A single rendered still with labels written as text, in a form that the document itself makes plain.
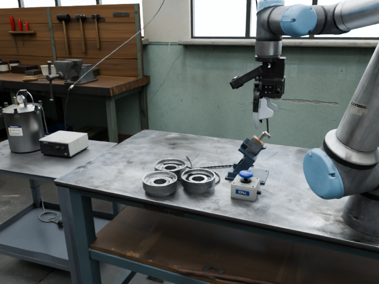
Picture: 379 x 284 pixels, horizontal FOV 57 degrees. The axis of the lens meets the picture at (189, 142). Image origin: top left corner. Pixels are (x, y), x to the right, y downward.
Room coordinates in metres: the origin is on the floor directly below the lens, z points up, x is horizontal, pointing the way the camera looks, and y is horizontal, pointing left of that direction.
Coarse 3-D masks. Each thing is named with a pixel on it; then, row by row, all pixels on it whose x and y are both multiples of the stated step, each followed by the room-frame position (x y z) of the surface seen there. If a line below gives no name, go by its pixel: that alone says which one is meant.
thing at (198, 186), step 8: (192, 168) 1.02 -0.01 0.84; (200, 168) 1.02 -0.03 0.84; (184, 176) 0.98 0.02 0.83; (192, 176) 0.98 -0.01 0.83; (200, 176) 0.99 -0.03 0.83; (184, 184) 0.94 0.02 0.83; (192, 184) 0.92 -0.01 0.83; (200, 184) 0.92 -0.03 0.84; (208, 184) 0.92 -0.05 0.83; (192, 192) 0.93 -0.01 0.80; (200, 192) 0.92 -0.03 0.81
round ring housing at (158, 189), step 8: (144, 176) 0.96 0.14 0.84; (152, 176) 0.99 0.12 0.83; (168, 176) 0.99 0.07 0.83; (176, 176) 0.96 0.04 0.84; (144, 184) 0.92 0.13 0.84; (152, 184) 0.93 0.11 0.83; (160, 184) 0.93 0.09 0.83; (168, 184) 0.91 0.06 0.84; (176, 184) 0.94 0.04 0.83; (152, 192) 0.90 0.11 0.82; (160, 192) 0.90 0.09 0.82; (168, 192) 0.91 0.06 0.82
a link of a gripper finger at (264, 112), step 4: (256, 100) 1.00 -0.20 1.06; (260, 100) 1.00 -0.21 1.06; (264, 100) 1.00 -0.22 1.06; (260, 104) 1.02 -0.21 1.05; (264, 104) 1.00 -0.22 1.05; (260, 108) 1.00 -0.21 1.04; (264, 108) 0.99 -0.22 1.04; (268, 108) 0.99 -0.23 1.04; (260, 112) 1.00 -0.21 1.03; (264, 112) 0.99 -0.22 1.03; (268, 112) 0.99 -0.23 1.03; (272, 112) 0.98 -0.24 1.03; (256, 116) 0.99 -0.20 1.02; (260, 116) 0.99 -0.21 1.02; (264, 116) 0.99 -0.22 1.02; (268, 116) 0.98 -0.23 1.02; (272, 116) 0.98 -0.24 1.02; (256, 120) 0.99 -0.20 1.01; (256, 124) 0.99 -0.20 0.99; (256, 128) 1.00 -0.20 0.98
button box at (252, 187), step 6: (234, 180) 0.92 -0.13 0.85; (240, 180) 0.91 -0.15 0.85; (252, 180) 0.92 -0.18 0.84; (258, 180) 0.92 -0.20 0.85; (234, 186) 0.89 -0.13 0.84; (240, 186) 0.88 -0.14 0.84; (246, 186) 0.88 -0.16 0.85; (252, 186) 0.88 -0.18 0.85; (258, 186) 0.91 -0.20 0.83; (234, 192) 0.89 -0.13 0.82; (240, 192) 0.88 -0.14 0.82; (246, 192) 0.88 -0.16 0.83; (252, 192) 0.87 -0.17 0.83; (258, 192) 0.89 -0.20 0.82; (240, 198) 0.88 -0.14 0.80; (246, 198) 0.88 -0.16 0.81; (252, 198) 0.87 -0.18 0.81
